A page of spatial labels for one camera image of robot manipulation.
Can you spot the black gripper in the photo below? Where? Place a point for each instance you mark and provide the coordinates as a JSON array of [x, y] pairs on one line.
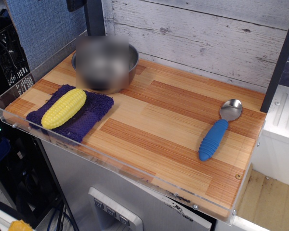
[[73, 5]]

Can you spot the yellow toy corn cob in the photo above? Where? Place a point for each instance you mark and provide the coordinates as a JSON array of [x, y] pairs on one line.
[[64, 109]]

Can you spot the purple knitted cloth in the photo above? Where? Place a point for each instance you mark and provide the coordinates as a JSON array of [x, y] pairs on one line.
[[76, 128]]

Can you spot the metal bowl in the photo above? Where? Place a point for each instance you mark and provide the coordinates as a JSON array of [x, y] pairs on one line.
[[106, 69]]

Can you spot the black plastic crate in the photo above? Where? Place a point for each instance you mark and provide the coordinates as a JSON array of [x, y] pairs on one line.
[[13, 61]]

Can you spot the silver control panel with buttons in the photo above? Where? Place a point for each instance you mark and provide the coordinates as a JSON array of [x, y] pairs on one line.
[[111, 215]]

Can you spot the yellow object at bottom left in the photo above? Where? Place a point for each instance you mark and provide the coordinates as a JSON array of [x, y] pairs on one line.
[[19, 225]]

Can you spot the white ridged box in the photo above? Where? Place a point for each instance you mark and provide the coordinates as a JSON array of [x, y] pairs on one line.
[[271, 154]]

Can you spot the clear acrylic table guard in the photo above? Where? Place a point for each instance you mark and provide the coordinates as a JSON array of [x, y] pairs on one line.
[[144, 152]]

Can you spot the blue handled metal spoon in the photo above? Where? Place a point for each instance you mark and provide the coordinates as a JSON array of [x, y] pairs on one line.
[[230, 111]]

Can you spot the black vertical post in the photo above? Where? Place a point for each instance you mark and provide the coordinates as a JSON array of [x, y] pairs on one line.
[[276, 76]]

